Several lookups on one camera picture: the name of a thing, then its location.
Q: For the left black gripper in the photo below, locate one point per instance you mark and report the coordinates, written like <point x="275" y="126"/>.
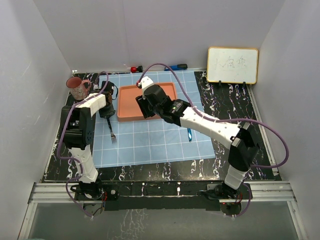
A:
<point x="109" y="113"/>

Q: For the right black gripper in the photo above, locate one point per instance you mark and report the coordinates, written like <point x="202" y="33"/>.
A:
<point x="142" y="104"/>

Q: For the orange plastic tray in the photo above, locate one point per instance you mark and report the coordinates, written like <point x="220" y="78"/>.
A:
<point x="128" y="109"/>

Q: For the silver metal fork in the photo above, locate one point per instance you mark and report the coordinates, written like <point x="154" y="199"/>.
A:
<point x="112" y="135"/>

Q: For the blue checked tablecloth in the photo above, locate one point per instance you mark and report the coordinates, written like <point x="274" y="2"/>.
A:
<point x="145" y="142"/>

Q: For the pink floral mug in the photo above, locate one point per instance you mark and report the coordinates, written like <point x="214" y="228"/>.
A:
<point x="78" y="88"/>

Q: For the blue patterned knife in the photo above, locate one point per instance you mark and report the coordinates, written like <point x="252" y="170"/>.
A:
<point x="189" y="133"/>

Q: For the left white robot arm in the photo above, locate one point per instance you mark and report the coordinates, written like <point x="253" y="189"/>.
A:
<point x="77" y="133"/>

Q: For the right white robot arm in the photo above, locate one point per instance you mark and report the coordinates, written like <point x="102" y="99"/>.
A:
<point x="238" y="139"/>

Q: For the red capped marker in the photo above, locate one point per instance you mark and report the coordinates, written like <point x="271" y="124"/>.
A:
<point x="138" y="69"/>

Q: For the blue marker pen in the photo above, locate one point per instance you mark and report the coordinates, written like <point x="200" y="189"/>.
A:
<point x="178" y="67"/>

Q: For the small framed whiteboard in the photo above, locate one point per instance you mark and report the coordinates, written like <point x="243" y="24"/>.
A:
<point x="232" y="65"/>

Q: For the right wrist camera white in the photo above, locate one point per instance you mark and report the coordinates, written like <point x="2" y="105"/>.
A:
<point x="144" y="83"/>

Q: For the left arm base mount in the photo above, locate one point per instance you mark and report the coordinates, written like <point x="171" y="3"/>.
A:
<point x="95" y="191"/>

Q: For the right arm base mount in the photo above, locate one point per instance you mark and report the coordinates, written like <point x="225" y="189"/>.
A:
<point x="220" y="191"/>

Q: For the aluminium frame rail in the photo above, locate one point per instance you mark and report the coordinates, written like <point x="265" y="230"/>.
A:
<point x="261" y="191"/>

